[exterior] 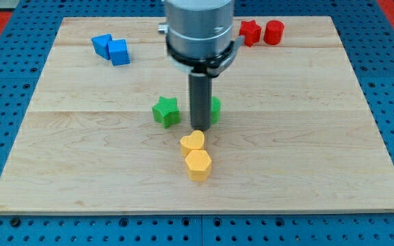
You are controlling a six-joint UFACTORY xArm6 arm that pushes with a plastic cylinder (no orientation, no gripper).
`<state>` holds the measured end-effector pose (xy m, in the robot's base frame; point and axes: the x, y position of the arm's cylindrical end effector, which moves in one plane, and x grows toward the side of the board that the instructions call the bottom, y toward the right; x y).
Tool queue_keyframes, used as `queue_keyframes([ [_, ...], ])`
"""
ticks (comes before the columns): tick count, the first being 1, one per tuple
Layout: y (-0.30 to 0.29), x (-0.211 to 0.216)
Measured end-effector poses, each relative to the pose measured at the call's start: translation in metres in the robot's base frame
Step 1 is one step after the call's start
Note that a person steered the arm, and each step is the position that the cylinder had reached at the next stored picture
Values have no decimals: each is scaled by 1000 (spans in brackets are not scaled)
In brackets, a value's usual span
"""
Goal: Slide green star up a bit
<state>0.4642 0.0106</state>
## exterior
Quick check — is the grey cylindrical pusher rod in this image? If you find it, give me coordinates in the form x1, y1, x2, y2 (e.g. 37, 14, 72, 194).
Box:
188, 75, 212, 131

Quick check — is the yellow heart block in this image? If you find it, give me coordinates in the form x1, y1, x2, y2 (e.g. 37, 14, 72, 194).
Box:
180, 130, 205, 157

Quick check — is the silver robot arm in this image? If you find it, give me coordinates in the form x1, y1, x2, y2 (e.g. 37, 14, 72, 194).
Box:
159, 0, 245, 131

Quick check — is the red star block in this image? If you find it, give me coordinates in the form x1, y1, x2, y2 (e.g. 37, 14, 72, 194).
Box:
239, 20, 262, 47

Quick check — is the red cylinder block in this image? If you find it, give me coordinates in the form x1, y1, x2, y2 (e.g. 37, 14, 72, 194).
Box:
263, 20, 285, 45

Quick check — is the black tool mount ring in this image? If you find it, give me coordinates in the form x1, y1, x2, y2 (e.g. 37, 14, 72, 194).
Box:
166, 36, 245, 77

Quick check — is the green star block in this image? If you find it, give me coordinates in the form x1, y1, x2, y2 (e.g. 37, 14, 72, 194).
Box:
152, 96, 181, 128

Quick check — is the green round block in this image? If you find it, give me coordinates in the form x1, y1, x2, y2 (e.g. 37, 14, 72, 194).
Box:
211, 96, 222, 124

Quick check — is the blue cube block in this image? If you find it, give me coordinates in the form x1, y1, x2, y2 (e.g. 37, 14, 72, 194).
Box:
108, 39, 130, 66

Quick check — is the yellow hexagon block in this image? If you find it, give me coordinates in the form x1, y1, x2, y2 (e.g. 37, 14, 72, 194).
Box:
185, 150, 212, 182

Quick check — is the wooden board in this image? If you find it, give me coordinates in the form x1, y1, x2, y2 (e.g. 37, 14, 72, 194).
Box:
0, 16, 394, 215

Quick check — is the blue block left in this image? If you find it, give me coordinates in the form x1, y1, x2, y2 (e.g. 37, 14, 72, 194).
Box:
91, 33, 112, 60

